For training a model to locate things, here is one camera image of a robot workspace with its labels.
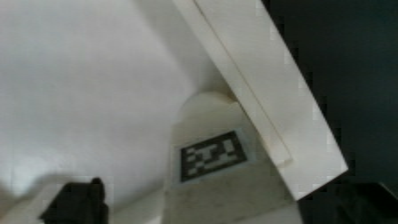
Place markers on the white square tabletop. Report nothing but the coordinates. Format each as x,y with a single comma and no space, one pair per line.
105,61

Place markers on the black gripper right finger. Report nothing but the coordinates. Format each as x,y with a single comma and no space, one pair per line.
358,203

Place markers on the white table leg with tag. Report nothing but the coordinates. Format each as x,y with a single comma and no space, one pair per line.
224,187

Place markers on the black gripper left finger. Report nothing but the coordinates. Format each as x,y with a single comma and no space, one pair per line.
79,206

